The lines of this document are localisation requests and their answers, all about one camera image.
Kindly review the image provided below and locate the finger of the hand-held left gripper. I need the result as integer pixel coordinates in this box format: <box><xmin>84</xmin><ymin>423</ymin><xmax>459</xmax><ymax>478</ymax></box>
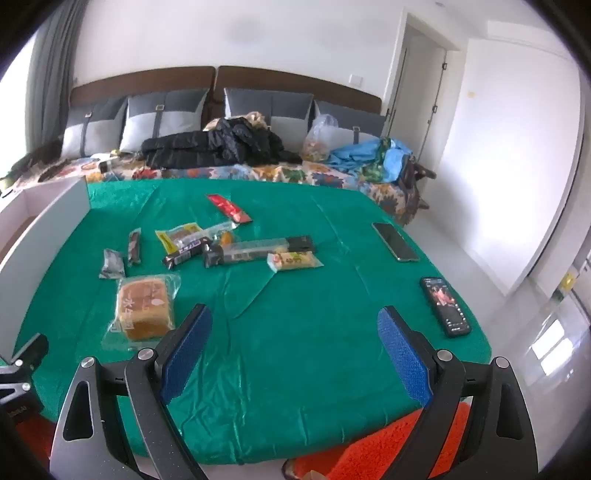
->
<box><xmin>7</xmin><ymin>333</ymin><xmax>49</xmax><ymax>370</ymax></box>

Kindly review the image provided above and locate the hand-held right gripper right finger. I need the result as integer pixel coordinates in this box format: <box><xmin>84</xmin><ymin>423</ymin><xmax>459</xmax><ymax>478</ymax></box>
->
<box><xmin>377</xmin><ymin>305</ymin><xmax>539</xmax><ymax>480</ymax></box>

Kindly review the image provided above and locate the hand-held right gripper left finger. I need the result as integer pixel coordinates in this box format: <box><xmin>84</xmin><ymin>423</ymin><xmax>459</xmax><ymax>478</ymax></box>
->
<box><xmin>48</xmin><ymin>304</ymin><xmax>214</xmax><ymax>480</ymax></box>

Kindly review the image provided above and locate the long dark snack packet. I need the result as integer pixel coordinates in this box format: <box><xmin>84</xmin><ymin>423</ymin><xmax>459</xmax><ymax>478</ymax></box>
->
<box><xmin>203</xmin><ymin>236</ymin><xmax>319</xmax><ymax>268</ymax></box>

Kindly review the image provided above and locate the white storage box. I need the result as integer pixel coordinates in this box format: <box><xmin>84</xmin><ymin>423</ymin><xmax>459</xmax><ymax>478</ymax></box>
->
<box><xmin>0</xmin><ymin>176</ymin><xmax>90</xmax><ymax>365</ymax></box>

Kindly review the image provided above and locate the clear bread packet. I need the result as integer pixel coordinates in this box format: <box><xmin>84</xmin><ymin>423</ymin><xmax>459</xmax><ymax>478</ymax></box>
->
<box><xmin>102</xmin><ymin>273</ymin><xmax>182</xmax><ymax>344</ymax></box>

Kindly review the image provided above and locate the lit screen smartphone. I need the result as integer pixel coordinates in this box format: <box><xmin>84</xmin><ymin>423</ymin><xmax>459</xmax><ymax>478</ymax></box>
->
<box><xmin>420</xmin><ymin>277</ymin><xmax>472</xmax><ymax>337</ymax></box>

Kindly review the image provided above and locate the dark bar snack packet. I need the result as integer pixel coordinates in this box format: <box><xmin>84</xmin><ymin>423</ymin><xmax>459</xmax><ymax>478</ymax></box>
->
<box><xmin>161</xmin><ymin>236</ymin><xmax>213</xmax><ymax>270</ymax></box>

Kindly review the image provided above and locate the orange fluffy rug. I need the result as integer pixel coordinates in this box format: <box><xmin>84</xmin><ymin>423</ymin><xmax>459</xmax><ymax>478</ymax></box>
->
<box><xmin>281</xmin><ymin>399</ymin><xmax>472</xmax><ymax>480</ymax></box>

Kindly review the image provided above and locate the green tablecloth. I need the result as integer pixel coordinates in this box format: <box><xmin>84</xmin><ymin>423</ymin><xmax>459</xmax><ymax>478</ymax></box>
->
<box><xmin>9</xmin><ymin>178</ymin><xmax>492</xmax><ymax>467</ymax></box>

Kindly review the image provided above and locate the grey snack packet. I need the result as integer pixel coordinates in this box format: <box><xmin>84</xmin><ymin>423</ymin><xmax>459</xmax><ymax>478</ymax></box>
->
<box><xmin>98</xmin><ymin>249</ymin><xmax>126</xmax><ymax>280</ymax></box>

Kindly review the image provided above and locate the dark screen smartphone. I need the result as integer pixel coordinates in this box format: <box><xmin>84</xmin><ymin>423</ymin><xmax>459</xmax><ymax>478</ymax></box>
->
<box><xmin>372</xmin><ymin>222</ymin><xmax>421</xmax><ymax>262</ymax></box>

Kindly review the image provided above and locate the small brown snack packet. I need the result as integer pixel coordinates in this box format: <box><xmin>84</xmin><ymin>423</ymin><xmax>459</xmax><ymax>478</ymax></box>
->
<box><xmin>127</xmin><ymin>228</ymin><xmax>142</xmax><ymax>267</ymax></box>

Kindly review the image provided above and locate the yellow cake packet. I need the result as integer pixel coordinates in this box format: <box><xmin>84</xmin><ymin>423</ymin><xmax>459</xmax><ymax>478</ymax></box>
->
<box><xmin>154</xmin><ymin>222</ymin><xmax>204</xmax><ymax>254</ymax></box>

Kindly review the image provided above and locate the orange snack packet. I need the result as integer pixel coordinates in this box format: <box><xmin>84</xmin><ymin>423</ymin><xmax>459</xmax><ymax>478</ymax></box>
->
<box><xmin>203</xmin><ymin>222</ymin><xmax>237</xmax><ymax>245</ymax></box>

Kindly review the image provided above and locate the yellow and white snack packet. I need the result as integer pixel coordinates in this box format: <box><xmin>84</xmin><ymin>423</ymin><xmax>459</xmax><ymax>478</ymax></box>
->
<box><xmin>266</xmin><ymin>251</ymin><xmax>324</xmax><ymax>273</ymax></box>

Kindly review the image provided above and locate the red snack packet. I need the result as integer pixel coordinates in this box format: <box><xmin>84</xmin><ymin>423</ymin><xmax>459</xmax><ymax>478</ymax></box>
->
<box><xmin>206</xmin><ymin>194</ymin><xmax>252</xmax><ymax>225</ymax></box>

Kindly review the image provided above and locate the dark brown bag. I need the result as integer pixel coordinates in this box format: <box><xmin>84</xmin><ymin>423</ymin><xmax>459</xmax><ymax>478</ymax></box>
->
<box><xmin>399</xmin><ymin>154</ymin><xmax>437</xmax><ymax>213</ymax></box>

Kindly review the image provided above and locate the dark cloth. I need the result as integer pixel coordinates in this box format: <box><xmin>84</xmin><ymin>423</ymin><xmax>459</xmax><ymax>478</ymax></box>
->
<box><xmin>0</xmin><ymin>138</ymin><xmax>65</xmax><ymax>185</ymax></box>

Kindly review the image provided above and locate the patterned bedspread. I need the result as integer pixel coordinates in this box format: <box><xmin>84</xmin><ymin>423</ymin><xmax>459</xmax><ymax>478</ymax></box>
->
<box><xmin>14</xmin><ymin>154</ymin><xmax>430</xmax><ymax>227</ymax></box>

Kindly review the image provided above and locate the blue cloth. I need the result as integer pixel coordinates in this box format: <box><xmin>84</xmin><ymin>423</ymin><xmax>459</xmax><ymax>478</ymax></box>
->
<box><xmin>328</xmin><ymin>137</ymin><xmax>411</xmax><ymax>183</ymax></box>

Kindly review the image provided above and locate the black puffer jacket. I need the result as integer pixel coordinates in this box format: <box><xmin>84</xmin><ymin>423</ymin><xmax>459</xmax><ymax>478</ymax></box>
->
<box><xmin>140</xmin><ymin>117</ymin><xmax>303</xmax><ymax>169</ymax></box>

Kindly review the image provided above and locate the white wardrobe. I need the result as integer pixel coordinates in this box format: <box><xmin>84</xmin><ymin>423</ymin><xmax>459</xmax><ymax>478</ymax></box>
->
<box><xmin>438</xmin><ymin>28</ymin><xmax>583</xmax><ymax>296</ymax></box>

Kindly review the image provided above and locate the grey and white pillow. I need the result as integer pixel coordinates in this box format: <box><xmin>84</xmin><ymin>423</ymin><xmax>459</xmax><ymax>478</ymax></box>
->
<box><xmin>314</xmin><ymin>100</ymin><xmax>386</xmax><ymax>139</ymax></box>
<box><xmin>62</xmin><ymin>97</ymin><xmax>129</xmax><ymax>158</ymax></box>
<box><xmin>224</xmin><ymin>88</ymin><xmax>315</xmax><ymax>134</ymax></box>
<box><xmin>119</xmin><ymin>88</ymin><xmax>211</xmax><ymax>153</ymax></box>

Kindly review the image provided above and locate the clear plastic bag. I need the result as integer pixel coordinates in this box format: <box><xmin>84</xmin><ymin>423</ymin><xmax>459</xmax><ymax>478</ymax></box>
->
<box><xmin>302</xmin><ymin>114</ymin><xmax>340</xmax><ymax>162</ymax></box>

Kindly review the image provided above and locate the white door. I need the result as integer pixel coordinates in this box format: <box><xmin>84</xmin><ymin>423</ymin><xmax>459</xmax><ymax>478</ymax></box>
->
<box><xmin>385</xmin><ymin>9</ymin><xmax>462</xmax><ymax>158</ymax></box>

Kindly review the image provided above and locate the brown headboard panel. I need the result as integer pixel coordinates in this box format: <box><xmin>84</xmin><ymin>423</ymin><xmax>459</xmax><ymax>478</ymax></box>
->
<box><xmin>213</xmin><ymin>65</ymin><xmax>383</xmax><ymax>116</ymax></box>
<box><xmin>69</xmin><ymin>67</ymin><xmax>217</xmax><ymax>109</ymax></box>

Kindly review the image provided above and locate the grey curtain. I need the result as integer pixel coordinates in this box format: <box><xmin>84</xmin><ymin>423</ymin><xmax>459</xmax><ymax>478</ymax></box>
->
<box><xmin>28</xmin><ymin>0</ymin><xmax>86</xmax><ymax>144</ymax></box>

